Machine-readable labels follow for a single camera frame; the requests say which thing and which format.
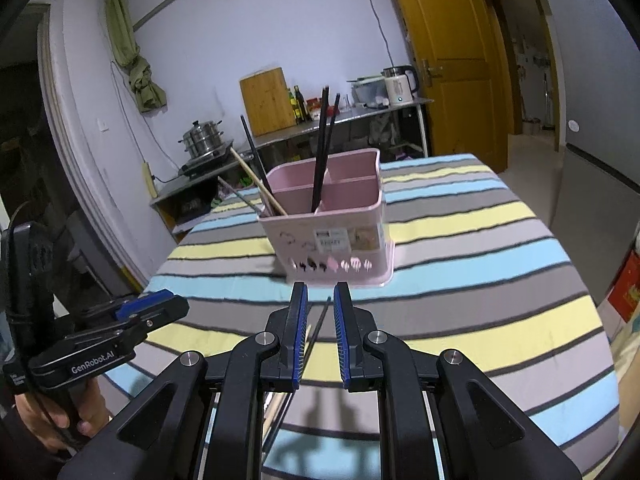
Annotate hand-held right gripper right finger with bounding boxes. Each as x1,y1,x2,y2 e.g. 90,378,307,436
332,281,583,480

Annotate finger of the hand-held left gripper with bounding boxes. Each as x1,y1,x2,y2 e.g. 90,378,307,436
80,289,191,330
59,317,153,351

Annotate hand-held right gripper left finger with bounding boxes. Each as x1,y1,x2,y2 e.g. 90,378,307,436
57,281,309,480

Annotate black chopstick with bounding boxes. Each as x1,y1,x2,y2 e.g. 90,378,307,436
311,86,328,212
317,92,342,211
240,115,277,216
262,297,332,456
314,85,332,212

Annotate light wooden chopstick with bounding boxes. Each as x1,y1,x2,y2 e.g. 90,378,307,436
229,147,289,217
262,391,283,433

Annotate pink plastic utensil basket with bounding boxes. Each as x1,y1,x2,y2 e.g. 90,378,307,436
257,148,396,288

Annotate silver metal chopstick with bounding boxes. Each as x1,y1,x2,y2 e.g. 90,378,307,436
217,176,268,217

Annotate person's left hand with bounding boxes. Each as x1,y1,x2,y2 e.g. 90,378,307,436
15,395,115,456

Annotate black induction stove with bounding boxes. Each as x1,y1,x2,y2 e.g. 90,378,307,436
178,152,236,179

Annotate striped tablecloth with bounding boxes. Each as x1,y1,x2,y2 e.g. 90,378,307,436
97,152,621,480

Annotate stainless steel steamer pot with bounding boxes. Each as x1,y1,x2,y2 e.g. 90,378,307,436
181,119,225,159

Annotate stainless steel counter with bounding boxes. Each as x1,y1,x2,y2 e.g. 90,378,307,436
150,97,436,241

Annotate wooden cutting board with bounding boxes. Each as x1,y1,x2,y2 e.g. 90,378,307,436
239,66,297,137

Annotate white lidded container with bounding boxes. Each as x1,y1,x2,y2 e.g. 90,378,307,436
350,76,388,108

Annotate white electric kettle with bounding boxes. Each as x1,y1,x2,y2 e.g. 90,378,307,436
382,65,420,107

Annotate green hanging curtain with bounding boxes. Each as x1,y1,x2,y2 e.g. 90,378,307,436
104,0,168,115

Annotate red cardboard box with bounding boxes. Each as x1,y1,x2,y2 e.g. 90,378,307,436
607,250,640,321

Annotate yellow wooden door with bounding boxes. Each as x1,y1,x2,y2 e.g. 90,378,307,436
382,0,511,171

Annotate grey refrigerator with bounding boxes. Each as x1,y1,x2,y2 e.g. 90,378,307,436
539,0,640,241

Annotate black wall cable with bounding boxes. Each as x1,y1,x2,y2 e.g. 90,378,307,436
351,0,398,68

